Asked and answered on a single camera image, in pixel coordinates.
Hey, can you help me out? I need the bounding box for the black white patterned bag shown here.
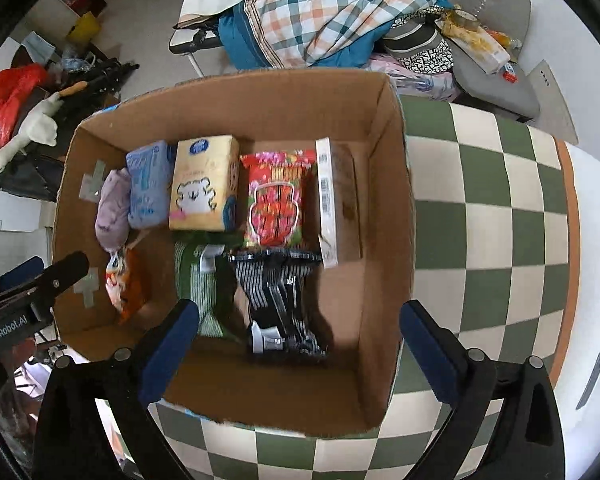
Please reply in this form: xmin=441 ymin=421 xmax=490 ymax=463
xmin=382 ymin=18 xmax=454 ymax=75

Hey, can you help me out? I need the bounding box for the red snack bag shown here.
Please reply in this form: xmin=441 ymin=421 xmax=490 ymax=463
xmin=240 ymin=150 xmax=316 ymax=249

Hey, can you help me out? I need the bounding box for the green snack bag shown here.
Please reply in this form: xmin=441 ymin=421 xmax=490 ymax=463
xmin=173 ymin=231 xmax=240 ymax=339

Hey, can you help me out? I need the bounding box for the white goose plush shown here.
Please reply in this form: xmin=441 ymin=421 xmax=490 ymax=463
xmin=0 ymin=81 xmax=87 ymax=172

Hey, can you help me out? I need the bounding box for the blue tissue pack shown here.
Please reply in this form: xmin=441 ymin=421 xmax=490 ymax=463
xmin=125 ymin=140 xmax=175 ymax=230

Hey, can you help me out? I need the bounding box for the plaid blanket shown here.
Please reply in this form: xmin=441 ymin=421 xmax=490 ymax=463
xmin=218 ymin=0 xmax=450 ymax=70

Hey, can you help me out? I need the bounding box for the yellow bucket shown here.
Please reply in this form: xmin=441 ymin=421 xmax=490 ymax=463
xmin=66 ymin=12 xmax=102 ymax=47

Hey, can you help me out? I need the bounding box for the black stroller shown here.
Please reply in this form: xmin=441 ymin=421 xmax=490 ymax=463
xmin=0 ymin=49 xmax=140 ymax=203

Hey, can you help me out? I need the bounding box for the grey cushioned chair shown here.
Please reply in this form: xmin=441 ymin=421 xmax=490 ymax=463
xmin=442 ymin=0 xmax=540 ymax=120

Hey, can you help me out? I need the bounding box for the grey smartphone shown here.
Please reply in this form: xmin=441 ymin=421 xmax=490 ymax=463
xmin=576 ymin=352 xmax=600 ymax=411

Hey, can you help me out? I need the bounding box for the white board leaning wall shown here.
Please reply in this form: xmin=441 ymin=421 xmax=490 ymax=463
xmin=528 ymin=60 xmax=579 ymax=145

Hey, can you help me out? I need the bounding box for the black snack bag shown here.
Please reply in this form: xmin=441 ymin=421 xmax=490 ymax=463
xmin=228 ymin=248 xmax=327 ymax=361

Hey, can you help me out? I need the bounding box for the orange snack bag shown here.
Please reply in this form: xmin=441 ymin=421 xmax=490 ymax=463
xmin=105 ymin=230 xmax=151 ymax=325

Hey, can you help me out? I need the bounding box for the purple fluffy cloth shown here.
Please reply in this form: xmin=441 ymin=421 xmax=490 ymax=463
xmin=95 ymin=168 xmax=132 ymax=252

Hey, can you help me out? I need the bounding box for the pink floral cloth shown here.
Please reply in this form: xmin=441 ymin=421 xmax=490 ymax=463
xmin=364 ymin=54 xmax=460 ymax=102

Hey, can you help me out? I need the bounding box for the small red white item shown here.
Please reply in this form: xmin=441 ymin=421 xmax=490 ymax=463
xmin=502 ymin=63 xmax=518 ymax=84

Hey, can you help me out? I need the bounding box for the yellow bear tissue pack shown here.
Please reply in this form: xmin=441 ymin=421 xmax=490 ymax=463
xmin=169 ymin=136 xmax=239 ymax=232

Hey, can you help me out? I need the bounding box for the clear plastic bottle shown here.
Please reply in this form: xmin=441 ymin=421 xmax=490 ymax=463
xmin=475 ymin=0 xmax=494 ymax=23

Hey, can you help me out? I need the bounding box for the red plastic bag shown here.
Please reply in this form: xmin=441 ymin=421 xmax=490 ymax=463
xmin=0 ymin=63 xmax=47 ymax=148

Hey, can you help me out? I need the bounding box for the tape roll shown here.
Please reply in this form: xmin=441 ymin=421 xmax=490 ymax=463
xmin=451 ymin=9 xmax=480 ymax=30

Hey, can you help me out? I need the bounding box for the cardboard box blue outside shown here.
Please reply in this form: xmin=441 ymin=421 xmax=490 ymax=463
xmin=51 ymin=66 xmax=417 ymax=438

